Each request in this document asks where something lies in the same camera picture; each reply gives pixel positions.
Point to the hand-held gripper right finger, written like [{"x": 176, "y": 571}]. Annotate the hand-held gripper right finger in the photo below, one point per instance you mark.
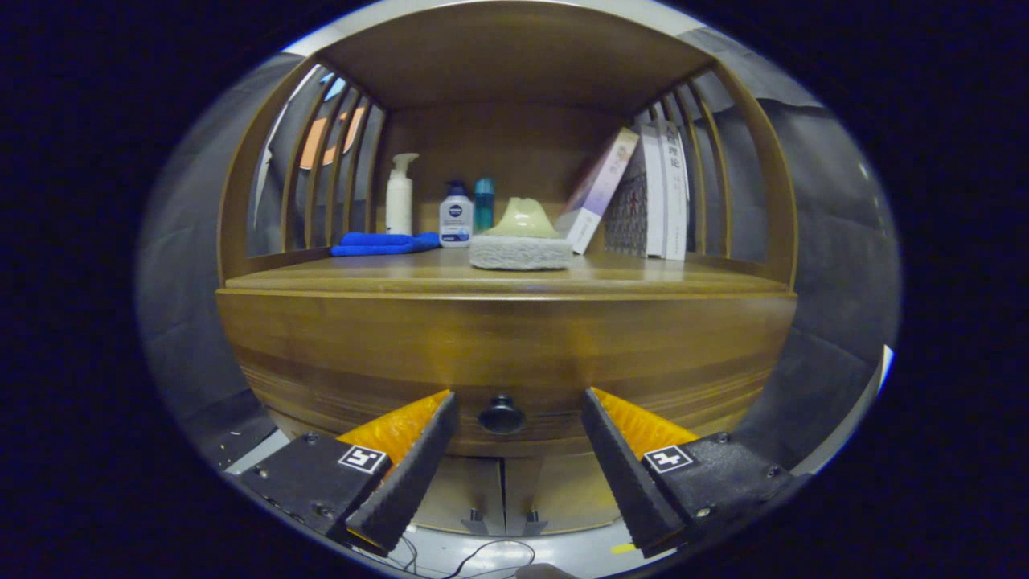
[{"x": 623, "y": 482}]

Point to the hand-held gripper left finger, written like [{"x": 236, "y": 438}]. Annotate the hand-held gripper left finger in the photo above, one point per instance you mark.
[{"x": 410, "y": 482}]

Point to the wooden drawer with dark knob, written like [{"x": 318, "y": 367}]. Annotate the wooden drawer with dark knob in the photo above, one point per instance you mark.
[{"x": 514, "y": 346}]

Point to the grey and yellow scrub sponge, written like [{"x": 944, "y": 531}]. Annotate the grey and yellow scrub sponge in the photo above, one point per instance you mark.
[{"x": 518, "y": 251}]

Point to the wooden cabinet door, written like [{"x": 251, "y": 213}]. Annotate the wooden cabinet door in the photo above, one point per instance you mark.
[
  {"x": 563, "y": 490},
  {"x": 462, "y": 494}
]

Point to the wooden countertop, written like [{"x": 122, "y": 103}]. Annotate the wooden countertop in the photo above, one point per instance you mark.
[{"x": 402, "y": 277}]

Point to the wooden cabinet with slatted shelf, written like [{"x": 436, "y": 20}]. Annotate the wooden cabinet with slatted shelf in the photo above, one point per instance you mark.
[{"x": 514, "y": 48}]

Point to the blue folded cloth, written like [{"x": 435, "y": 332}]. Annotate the blue folded cloth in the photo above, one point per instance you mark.
[{"x": 378, "y": 243}]

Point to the white lotion bottle blue cap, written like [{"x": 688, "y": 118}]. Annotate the white lotion bottle blue cap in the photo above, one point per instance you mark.
[{"x": 456, "y": 225}]

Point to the patterned cover book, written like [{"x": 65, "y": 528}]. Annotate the patterned cover book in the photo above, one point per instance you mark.
[{"x": 631, "y": 213}]

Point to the white pump bottle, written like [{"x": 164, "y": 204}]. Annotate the white pump bottle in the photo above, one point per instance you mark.
[{"x": 399, "y": 209}]

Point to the slim teal bottle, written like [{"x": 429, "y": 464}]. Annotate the slim teal bottle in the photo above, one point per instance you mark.
[{"x": 484, "y": 205}]

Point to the purple cover book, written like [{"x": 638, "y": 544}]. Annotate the purple cover book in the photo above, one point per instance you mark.
[{"x": 599, "y": 189}]

